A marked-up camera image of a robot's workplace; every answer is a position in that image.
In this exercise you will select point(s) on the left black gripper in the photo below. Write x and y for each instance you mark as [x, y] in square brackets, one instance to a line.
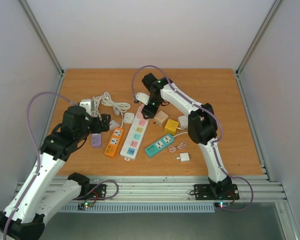
[106, 122]

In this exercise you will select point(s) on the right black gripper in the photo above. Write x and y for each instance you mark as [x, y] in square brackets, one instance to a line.
[149, 110]

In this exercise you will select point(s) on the beige cube socket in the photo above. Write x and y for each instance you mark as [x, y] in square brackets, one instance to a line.
[160, 118]

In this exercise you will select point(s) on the yellow cube socket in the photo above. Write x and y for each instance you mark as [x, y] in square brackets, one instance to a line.
[171, 127]

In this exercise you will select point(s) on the pink cube socket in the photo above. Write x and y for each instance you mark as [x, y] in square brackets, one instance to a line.
[139, 114]

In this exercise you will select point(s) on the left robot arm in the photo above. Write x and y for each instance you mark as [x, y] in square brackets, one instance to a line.
[26, 216]

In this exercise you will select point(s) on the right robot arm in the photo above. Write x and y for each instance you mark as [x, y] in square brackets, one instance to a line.
[202, 126]

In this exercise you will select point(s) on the small white USB charger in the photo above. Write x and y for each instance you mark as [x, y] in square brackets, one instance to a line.
[113, 124]

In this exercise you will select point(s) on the white flat adapter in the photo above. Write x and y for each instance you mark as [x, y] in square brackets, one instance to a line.
[128, 118]

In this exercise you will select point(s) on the purple power strip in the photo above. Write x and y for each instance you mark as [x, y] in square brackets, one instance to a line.
[96, 140]

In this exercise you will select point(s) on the orange power strip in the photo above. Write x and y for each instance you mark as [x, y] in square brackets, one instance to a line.
[113, 144]

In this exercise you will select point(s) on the teal power strip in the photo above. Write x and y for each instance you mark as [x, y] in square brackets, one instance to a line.
[159, 145]

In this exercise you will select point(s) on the white cube socket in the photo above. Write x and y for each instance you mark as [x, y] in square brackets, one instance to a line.
[183, 122]

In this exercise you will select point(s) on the long white power strip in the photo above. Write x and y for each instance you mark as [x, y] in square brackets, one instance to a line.
[134, 139]

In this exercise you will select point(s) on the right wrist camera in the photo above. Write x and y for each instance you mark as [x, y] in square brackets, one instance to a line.
[141, 97]

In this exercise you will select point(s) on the white charger with pink cable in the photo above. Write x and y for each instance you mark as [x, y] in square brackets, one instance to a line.
[183, 156]

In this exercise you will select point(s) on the aluminium rail frame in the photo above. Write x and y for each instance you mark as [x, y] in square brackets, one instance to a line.
[175, 189]

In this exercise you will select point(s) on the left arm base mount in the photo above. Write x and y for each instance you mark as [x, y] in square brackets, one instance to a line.
[98, 193]

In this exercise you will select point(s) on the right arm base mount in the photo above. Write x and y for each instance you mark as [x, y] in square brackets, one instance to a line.
[203, 192]

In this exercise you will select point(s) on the grey slotted cable duct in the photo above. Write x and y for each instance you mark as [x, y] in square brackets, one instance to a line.
[147, 207]

